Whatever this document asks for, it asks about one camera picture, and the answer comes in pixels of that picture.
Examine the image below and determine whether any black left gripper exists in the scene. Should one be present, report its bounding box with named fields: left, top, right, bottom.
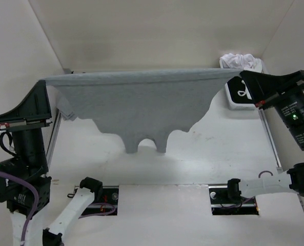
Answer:
left=0, top=78, right=55, bottom=175

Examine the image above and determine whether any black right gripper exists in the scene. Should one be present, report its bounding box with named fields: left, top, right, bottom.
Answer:
left=240, top=68, right=304, bottom=149

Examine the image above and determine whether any grey tank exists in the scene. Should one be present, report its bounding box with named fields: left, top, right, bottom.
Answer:
left=45, top=69, right=239, bottom=154
left=56, top=94, right=77, bottom=121

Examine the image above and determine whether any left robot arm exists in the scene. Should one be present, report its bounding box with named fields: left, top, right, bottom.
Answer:
left=0, top=80, right=103, bottom=245

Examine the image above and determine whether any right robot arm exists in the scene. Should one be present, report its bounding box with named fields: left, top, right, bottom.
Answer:
left=225, top=70, right=304, bottom=203

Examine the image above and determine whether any black tank top in basket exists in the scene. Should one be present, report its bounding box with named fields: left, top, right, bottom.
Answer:
left=227, top=76, right=252, bottom=104

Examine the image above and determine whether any white tank top in basket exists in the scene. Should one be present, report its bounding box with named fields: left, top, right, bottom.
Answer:
left=219, top=53, right=262, bottom=73

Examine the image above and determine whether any folded grey tank top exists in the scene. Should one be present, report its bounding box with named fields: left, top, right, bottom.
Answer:
left=56, top=94, right=77, bottom=121

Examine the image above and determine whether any white plastic laundry basket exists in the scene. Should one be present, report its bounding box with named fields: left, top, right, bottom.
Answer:
left=219, top=53, right=268, bottom=110

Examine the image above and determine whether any left metal table rail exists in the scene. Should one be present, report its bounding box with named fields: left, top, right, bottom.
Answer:
left=45, top=68, right=74, bottom=177

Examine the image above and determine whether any metal table rail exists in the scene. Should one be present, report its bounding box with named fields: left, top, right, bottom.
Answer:
left=45, top=68, right=74, bottom=177
left=258, top=110, right=283, bottom=173

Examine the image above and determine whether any right metal table rail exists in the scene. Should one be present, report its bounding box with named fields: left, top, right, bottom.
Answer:
left=258, top=110, right=283, bottom=173

